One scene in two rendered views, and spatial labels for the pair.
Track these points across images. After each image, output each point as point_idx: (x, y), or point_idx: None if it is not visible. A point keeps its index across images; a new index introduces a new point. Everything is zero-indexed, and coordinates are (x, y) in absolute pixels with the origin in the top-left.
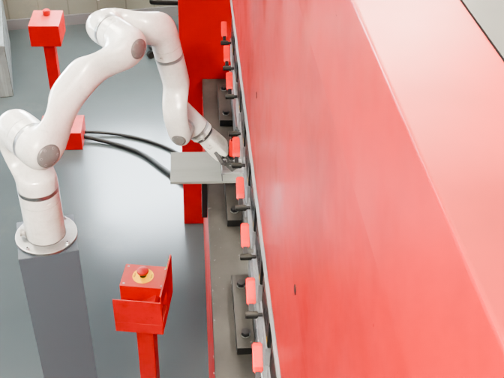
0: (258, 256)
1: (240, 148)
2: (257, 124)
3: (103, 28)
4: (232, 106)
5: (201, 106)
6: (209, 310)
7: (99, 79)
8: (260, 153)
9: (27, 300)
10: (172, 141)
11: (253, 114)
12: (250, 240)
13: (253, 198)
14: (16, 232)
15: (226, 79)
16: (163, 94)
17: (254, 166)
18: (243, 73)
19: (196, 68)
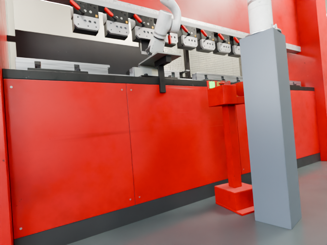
0: (225, 39)
1: (168, 41)
2: (207, 4)
3: None
4: (71, 70)
5: (4, 101)
6: (199, 119)
7: None
8: (215, 8)
9: (287, 67)
10: (179, 27)
11: (198, 6)
12: (210, 49)
13: (209, 31)
14: (277, 28)
15: (137, 17)
16: (174, 0)
17: (206, 21)
18: (160, 6)
19: (0, 55)
